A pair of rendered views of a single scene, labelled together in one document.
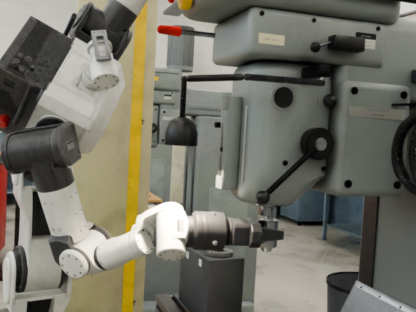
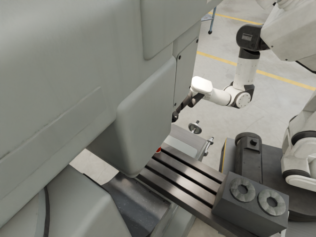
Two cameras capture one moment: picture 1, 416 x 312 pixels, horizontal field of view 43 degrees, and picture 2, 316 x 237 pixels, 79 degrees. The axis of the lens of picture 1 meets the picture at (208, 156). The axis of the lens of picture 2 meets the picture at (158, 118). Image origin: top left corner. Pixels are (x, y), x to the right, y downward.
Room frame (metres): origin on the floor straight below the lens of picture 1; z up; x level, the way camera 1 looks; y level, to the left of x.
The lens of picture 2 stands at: (1.63, -0.46, 1.80)
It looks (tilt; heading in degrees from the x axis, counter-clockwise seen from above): 49 degrees down; 142
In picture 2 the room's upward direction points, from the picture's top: straight up
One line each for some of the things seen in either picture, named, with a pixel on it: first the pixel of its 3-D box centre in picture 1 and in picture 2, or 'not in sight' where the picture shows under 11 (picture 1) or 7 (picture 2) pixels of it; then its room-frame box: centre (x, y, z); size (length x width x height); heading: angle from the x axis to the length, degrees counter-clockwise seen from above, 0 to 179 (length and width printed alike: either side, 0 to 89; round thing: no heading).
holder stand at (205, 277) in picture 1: (210, 277); (247, 204); (1.66, -0.03, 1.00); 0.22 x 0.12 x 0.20; 25
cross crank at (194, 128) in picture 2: not in sight; (193, 131); (1.08, 0.32, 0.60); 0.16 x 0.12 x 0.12; 109
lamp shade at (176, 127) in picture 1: (181, 130); not in sight; (1.16, 0.06, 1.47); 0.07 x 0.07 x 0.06
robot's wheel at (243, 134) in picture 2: not in sight; (248, 142); (1.39, 0.67, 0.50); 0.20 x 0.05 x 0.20; 33
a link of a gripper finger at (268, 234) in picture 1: (271, 234); not in sight; (1.21, -0.16, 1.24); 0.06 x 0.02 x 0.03; 102
